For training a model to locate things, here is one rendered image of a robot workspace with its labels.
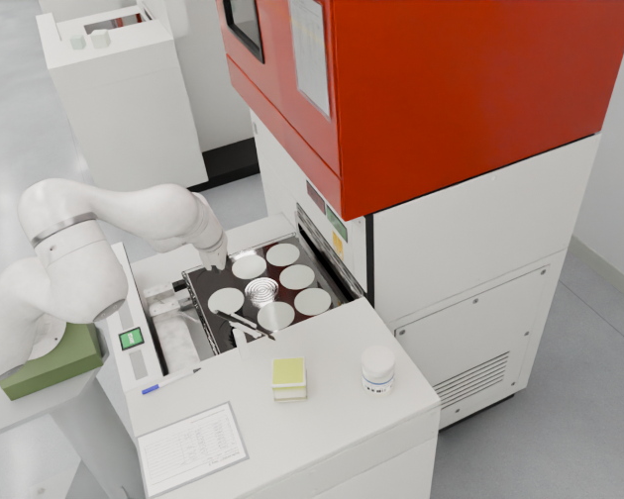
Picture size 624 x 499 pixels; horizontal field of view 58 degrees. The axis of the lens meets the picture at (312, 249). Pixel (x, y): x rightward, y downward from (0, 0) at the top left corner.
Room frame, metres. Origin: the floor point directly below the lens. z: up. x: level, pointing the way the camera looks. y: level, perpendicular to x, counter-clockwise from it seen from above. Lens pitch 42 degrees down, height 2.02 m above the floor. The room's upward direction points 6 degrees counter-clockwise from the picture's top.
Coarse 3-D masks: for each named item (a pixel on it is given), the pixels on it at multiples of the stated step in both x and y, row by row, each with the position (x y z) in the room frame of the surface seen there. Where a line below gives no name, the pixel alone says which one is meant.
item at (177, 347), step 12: (168, 300) 1.13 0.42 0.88; (156, 324) 1.04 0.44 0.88; (168, 324) 1.04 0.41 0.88; (180, 324) 1.03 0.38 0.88; (168, 336) 0.99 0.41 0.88; (180, 336) 0.99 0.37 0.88; (168, 348) 0.95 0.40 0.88; (180, 348) 0.95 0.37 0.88; (192, 348) 0.95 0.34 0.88; (168, 360) 0.91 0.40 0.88; (180, 360) 0.91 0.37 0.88; (192, 360) 0.90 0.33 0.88
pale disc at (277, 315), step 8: (272, 304) 1.05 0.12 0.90; (280, 304) 1.05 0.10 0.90; (264, 312) 1.02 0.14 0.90; (272, 312) 1.02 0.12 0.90; (280, 312) 1.02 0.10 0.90; (288, 312) 1.02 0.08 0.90; (264, 320) 1.00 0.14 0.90; (272, 320) 0.99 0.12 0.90; (280, 320) 0.99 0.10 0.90; (288, 320) 0.99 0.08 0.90; (264, 328) 0.97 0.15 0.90; (272, 328) 0.97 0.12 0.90; (280, 328) 0.96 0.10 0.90
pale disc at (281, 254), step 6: (276, 246) 1.29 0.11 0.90; (282, 246) 1.29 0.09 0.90; (288, 246) 1.28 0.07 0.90; (294, 246) 1.28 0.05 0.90; (270, 252) 1.26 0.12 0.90; (276, 252) 1.26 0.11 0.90; (282, 252) 1.26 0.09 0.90; (288, 252) 1.25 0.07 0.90; (294, 252) 1.25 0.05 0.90; (270, 258) 1.23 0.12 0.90; (276, 258) 1.23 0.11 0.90; (282, 258) 1.23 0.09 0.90; (288, 258) 1.23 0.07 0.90; (294, 258) 1.22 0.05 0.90; (276, 264) 1.21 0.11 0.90; (282, 264) 1.20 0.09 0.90
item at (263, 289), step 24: (288, 240) 1.31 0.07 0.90; (288, 264) 1.20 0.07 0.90; (312, 264) 1.19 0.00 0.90; (216, 288) 1.14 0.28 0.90; (240, 288) 1.12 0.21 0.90; (264, 288) 1.11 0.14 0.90; (288, 288) 1.10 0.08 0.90; (240, 312) 1.03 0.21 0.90; (216, 336) 0.96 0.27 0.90; (264, 336) 0.94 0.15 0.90
